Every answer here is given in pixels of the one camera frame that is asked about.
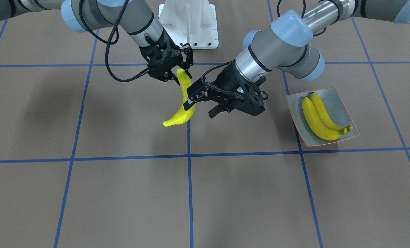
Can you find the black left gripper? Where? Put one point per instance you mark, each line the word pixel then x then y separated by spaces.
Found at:
pixel 229 78

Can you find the yellow banana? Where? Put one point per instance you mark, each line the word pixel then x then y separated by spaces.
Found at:
pixel 182 115
pixel 324 116
pixel 315 124

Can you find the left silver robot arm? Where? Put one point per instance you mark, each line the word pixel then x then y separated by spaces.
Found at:
pixel 285 45

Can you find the grey square plate orange rim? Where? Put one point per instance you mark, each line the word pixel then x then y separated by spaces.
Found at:
pixel 335 109

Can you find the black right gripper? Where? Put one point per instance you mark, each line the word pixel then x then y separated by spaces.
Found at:
pixel 176 56

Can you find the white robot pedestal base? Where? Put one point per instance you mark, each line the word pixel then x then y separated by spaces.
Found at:
pixel 190 21

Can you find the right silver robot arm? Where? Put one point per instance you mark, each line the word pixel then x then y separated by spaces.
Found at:
pixel 102 19

